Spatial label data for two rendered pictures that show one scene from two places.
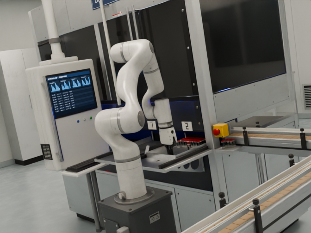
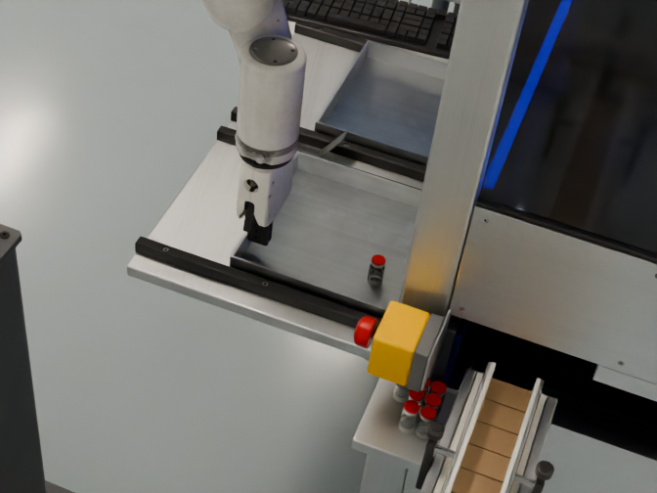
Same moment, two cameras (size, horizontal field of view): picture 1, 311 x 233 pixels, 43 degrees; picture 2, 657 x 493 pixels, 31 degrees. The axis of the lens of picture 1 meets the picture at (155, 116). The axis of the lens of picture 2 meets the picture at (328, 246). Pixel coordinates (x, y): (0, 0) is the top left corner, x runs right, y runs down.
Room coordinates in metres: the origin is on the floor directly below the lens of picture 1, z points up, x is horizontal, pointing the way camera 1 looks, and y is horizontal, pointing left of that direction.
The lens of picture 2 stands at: (1.62, -1.12, 2.11)
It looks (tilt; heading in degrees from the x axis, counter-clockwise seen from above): 44 degrees down; 56
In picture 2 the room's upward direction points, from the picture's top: 8 degrees clockwise
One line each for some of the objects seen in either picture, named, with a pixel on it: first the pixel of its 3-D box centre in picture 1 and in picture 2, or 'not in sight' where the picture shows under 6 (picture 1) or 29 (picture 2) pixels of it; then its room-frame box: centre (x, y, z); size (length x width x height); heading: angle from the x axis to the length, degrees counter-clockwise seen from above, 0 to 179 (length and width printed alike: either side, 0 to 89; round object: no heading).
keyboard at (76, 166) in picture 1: (93, 161); (376, 16); (2.76, 0.50, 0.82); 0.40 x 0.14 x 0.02; 136
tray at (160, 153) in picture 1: (180, 148); (371, 245); (2.38, -0.12, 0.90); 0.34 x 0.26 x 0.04; 131
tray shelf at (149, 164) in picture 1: (154, 154); (362, 175); (2.46, 0.05, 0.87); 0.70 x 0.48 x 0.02; 41
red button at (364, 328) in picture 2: (216, 131); (370, 333); (2.23, -0.34, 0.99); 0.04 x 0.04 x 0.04; 41
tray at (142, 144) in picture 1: (145, 145); (436, 115); (2.63, 0.10, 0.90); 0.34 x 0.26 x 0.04; 131
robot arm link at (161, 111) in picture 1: (162, 110); (270, 89); (2.23, -0.05, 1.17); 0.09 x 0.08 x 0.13; 66
